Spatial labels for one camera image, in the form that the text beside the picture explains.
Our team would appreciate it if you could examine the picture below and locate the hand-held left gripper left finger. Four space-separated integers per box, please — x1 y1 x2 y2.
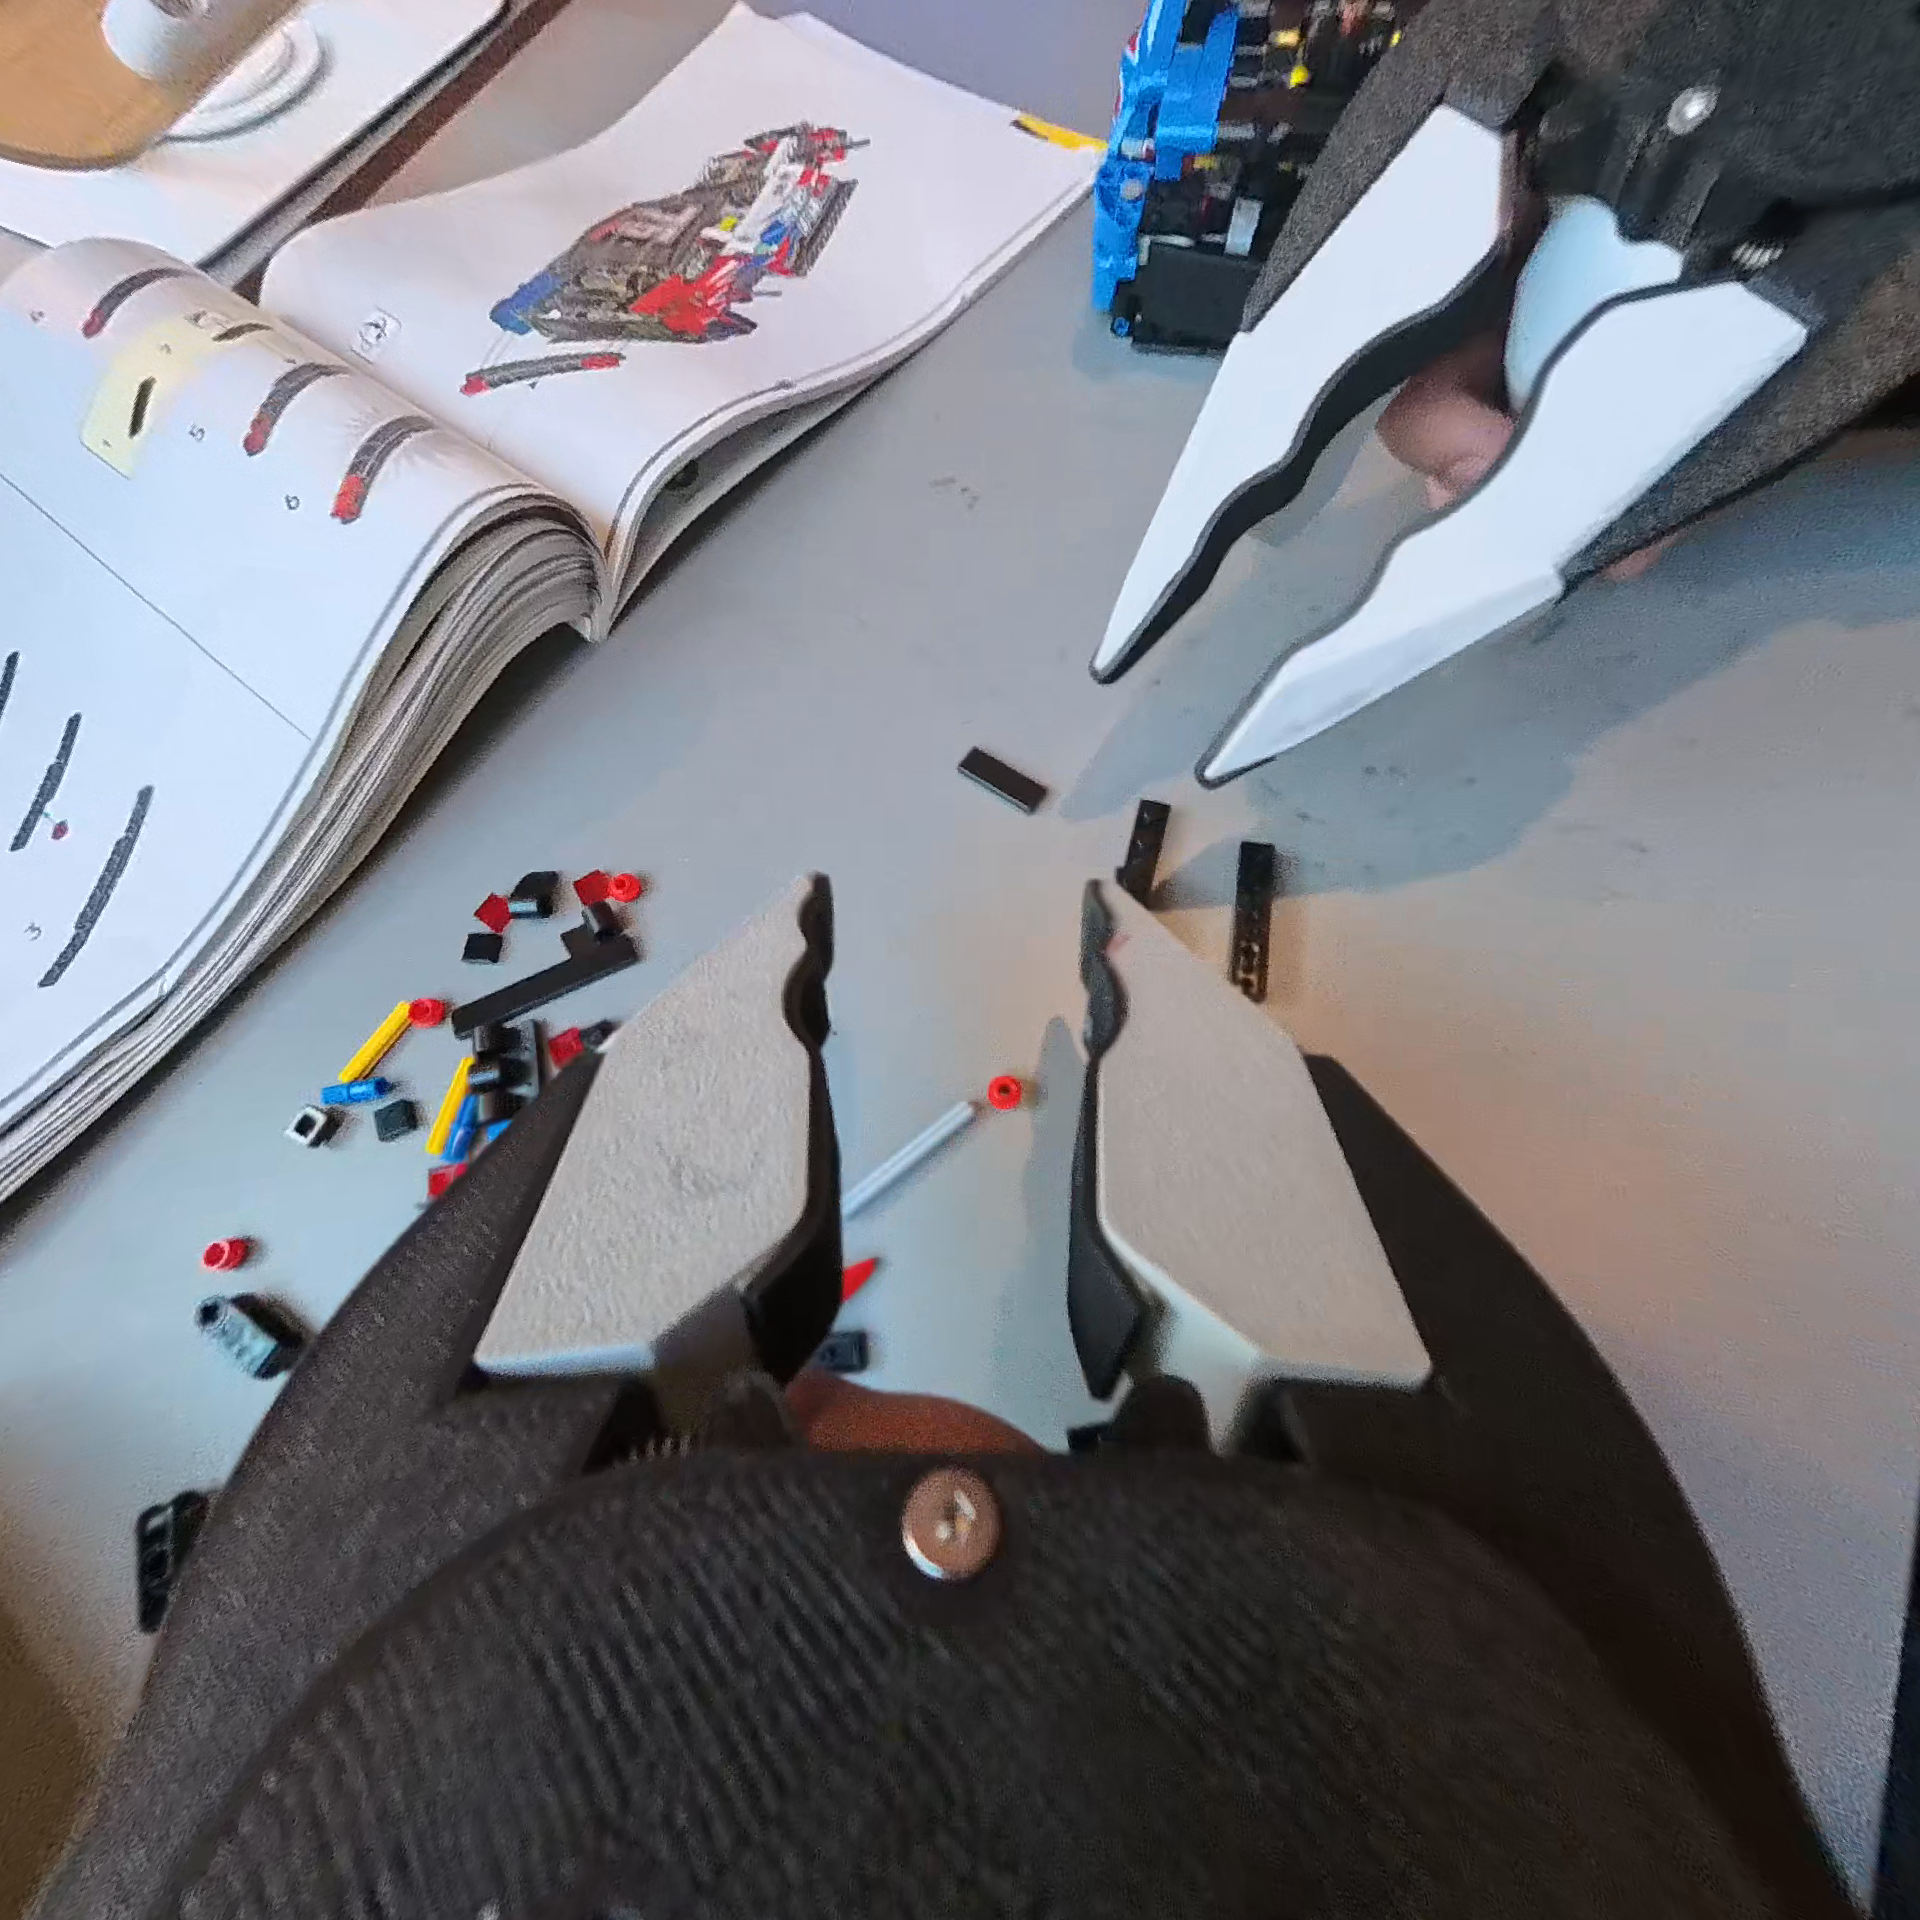
469 872 846 1379

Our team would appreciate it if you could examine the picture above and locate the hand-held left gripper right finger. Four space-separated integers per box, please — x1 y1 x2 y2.
1065 877 1437 1453

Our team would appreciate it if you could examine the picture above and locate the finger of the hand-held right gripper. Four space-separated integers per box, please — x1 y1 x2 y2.
1198 275 1817 788
1090 102 1512 688

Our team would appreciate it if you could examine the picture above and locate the person's right hand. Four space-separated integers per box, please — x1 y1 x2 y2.
1376 323 1517 512

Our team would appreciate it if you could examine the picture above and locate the black hinge brick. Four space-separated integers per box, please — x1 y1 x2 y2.
461 1024 547 1124

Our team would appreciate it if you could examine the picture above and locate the toy brick car model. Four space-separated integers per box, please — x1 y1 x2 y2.
1093 0 1441 355

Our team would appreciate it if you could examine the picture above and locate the grey axle rod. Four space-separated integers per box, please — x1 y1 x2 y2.
839 1101 979 1220

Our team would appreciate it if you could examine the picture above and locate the black pin connector brick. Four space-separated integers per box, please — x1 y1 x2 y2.
193 1293 307 1379

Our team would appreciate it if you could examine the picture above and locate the open instruction booklet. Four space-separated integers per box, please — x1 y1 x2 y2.
0 0 1104 1203

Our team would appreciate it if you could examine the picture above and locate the wooden document stand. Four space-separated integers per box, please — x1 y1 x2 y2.
0 0 511 278

